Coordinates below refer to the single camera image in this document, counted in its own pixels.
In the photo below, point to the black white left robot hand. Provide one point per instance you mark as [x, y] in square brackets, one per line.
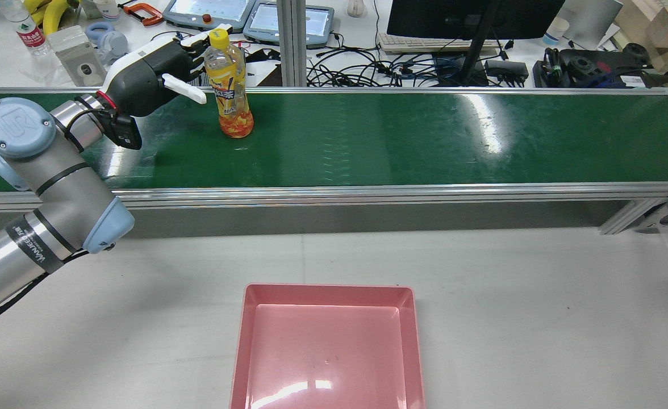
[146, 79]

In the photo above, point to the orange juice bottle yellow cap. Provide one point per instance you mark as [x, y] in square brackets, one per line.
[232, 91]

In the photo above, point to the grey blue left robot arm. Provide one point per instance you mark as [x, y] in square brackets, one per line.
[55, 193]

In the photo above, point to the pink plastic basket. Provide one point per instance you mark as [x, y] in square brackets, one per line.
[325, 352]

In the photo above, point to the light blue headphones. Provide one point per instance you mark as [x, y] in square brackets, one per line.
[109, 37]

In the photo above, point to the orange clamp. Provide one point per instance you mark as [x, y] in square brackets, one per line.
[146, 16]

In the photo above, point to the grey box clear lid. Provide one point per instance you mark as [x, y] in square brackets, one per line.
[78, 59]

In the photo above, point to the white plastic cup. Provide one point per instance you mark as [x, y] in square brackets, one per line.
[107, 8]

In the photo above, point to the grey teach pendant red button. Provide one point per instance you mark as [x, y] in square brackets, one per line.
[197, 11]

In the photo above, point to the yellow banana bunch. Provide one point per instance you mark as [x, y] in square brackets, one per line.
[55, 12]

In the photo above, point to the water bottle red label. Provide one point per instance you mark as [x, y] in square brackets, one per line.
[30, 34]

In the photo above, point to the white computer mouse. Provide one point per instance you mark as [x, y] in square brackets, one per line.
[358, 8]

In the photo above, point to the green conveyor belt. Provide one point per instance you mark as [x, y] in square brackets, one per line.
[396, 142]
[339, 196]

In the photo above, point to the white keyboard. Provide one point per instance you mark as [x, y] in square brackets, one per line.
[425, 44]

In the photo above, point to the black computer monitor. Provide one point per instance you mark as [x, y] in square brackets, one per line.
[453, 17]

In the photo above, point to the black monitor stand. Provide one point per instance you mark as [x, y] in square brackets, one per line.
[473, 54]

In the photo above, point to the white paper cup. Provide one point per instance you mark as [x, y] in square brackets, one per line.
[555, 31]

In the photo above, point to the black metal device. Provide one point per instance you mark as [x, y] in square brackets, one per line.
[589, 62]

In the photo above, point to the cardboard boxes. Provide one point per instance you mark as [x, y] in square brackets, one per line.
[663, 28]

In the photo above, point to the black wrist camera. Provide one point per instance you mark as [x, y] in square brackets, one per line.
[125, 130]

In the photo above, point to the aluminium profile post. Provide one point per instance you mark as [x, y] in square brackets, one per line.
[292, 40]

